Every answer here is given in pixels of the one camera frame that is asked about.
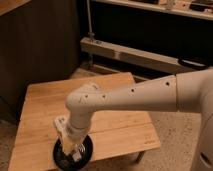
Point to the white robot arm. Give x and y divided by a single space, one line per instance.
184 92

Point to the wooden table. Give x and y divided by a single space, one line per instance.
114 133

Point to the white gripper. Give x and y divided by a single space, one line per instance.
77 135

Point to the white plastic bottle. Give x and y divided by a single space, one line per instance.
60 124

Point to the metal pole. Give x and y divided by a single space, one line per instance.
90 33

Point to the wooden beam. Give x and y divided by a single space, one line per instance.
133 56

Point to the wooden shelf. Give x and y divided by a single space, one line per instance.
200 9

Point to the black ceramic bowl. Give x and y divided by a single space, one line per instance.
66 163

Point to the black handle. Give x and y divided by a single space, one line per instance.
192 65

